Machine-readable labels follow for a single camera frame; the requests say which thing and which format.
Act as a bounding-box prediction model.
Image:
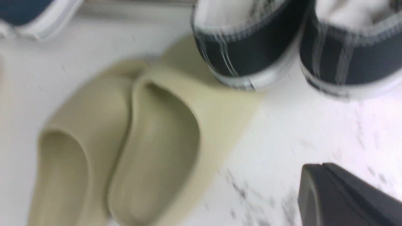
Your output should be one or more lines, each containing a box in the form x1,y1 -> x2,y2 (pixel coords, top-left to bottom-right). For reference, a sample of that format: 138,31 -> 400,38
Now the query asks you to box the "black canvas sneaker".
300,0 -> 402,99
191,0 -> 313,91

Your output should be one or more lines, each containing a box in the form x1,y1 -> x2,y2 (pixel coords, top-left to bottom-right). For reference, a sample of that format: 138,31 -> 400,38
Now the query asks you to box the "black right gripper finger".
298,163 -> 402,226

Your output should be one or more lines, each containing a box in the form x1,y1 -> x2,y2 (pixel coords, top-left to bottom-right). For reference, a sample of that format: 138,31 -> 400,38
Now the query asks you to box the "left olive foam slipper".
27,58 -> 149,226

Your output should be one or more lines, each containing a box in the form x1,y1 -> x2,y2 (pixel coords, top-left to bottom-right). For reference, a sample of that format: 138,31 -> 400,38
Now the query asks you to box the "right olive foam slipper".
108,35 -> 263,226

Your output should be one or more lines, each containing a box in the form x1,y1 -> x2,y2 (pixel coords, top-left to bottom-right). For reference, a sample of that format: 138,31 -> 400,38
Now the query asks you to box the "right navy canvas sneaker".
0,0 -> 84,40

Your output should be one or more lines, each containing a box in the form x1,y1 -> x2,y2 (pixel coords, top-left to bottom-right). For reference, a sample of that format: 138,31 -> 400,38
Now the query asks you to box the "olive foam slipper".
108,35 -> 263,226
27,58 -> 149,226

